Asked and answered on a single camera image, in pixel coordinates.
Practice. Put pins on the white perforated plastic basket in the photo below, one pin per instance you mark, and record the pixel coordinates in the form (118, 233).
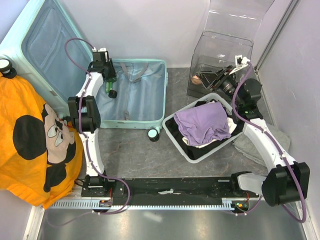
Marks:
(193, 154)

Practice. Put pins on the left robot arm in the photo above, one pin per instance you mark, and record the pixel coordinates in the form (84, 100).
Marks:
(86, 119)

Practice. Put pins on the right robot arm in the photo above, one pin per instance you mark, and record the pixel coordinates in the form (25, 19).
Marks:
(287, 180)

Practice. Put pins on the white slotted cable duct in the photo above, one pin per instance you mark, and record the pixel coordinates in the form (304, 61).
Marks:
(98, 204)

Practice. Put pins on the light blue hard suitcase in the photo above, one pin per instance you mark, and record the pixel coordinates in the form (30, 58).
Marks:
(45, 48)

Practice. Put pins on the black garment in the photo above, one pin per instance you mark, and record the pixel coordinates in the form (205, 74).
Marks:
(202, 128)

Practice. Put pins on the purple garment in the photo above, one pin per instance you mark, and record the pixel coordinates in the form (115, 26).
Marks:
(200, 122)

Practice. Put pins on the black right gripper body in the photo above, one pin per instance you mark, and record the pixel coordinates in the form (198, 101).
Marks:
(225, 81)

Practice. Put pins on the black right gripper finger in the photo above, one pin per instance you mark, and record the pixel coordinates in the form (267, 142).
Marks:
(207, 80)
(206, 73)

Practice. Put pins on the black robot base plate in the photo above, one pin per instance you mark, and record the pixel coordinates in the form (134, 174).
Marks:
(176, 190)

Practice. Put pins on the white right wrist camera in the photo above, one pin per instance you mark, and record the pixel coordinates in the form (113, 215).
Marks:
(241, 62)

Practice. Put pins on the green bottle black cap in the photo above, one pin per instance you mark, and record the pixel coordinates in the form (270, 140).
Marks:
(109, 88)

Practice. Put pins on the orange cartoon mouse bag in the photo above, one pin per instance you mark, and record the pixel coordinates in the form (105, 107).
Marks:
(41, 155)

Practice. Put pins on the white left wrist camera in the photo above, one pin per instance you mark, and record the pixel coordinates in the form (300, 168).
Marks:
(100, 50)

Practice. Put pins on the clear smoky plastic container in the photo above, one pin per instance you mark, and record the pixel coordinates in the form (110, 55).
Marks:
(230, 29)

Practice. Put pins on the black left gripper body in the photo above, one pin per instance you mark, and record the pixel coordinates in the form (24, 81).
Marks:
(111, 71)

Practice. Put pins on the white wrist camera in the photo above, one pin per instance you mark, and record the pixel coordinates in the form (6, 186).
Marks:
(100, 50)
(241, 62)

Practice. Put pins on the aluminium frame post right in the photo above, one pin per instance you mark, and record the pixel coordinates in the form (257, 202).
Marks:
(275, 35)

